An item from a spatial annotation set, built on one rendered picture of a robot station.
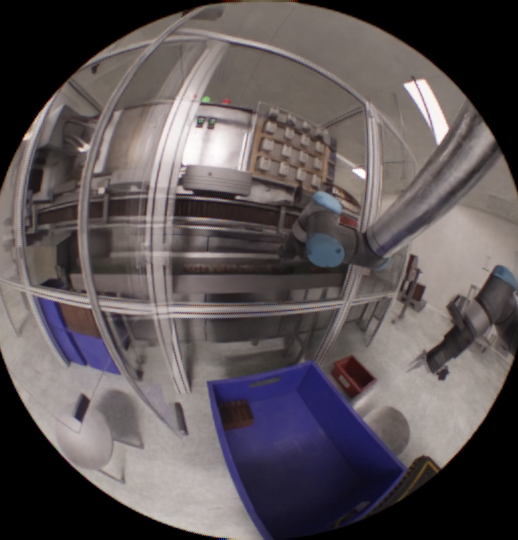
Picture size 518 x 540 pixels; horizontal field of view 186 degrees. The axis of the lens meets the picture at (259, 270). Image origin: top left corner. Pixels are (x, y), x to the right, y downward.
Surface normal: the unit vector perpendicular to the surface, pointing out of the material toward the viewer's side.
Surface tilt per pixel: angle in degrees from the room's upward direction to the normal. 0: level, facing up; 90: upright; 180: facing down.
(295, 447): 0
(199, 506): 0
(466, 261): 90
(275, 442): 0
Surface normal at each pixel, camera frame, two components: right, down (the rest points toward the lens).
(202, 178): 0.31, 0.33
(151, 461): 0.15, -0.94
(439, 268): -0.94, -0.04
